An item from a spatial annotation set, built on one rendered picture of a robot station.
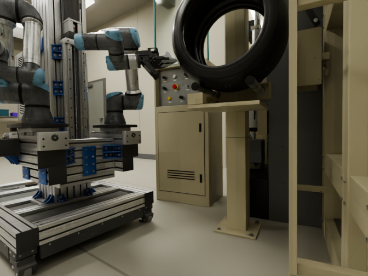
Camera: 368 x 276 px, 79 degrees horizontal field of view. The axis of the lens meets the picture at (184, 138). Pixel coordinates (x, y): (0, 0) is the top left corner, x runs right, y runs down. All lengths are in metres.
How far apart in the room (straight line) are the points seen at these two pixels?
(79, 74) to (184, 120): 0.91
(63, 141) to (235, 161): 1.01
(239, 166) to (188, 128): 0.69
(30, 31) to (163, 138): 1.27
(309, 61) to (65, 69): 1.42
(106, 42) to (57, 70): 0.58
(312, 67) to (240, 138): 0.56
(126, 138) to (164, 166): 0.75
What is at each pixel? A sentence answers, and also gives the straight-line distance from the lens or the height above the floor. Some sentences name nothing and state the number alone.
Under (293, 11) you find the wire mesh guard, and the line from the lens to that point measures 0.64.
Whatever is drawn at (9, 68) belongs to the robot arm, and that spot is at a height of 0.96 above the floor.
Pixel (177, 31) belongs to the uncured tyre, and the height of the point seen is 1.20.
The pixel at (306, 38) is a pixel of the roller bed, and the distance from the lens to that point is 1.47.
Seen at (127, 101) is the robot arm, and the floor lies 0.88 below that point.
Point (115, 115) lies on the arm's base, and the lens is 1.64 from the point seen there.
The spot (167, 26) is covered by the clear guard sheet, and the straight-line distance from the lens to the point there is 2.34.
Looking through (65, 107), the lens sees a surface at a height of 0.83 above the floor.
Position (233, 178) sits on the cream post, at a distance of 1.53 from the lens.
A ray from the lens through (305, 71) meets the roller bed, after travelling 1.42.
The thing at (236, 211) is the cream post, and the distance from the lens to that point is 1.59.
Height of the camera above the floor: 0.67
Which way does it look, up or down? 2 degrees down
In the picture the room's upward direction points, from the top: 1 degrees counter-clockwise
